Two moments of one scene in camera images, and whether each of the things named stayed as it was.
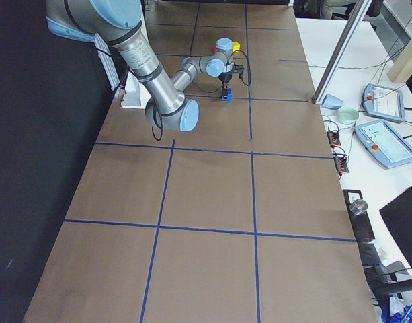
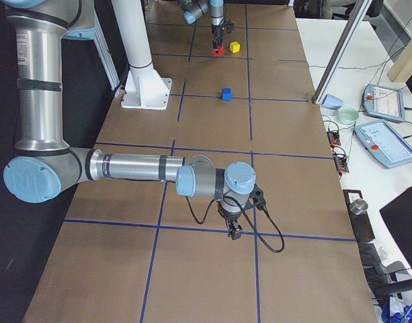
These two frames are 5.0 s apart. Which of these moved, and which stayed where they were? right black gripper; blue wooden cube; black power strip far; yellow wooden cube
Moved: right black gripper
Stayed: blue wooden cube; black power strip far; yellow wooden cube
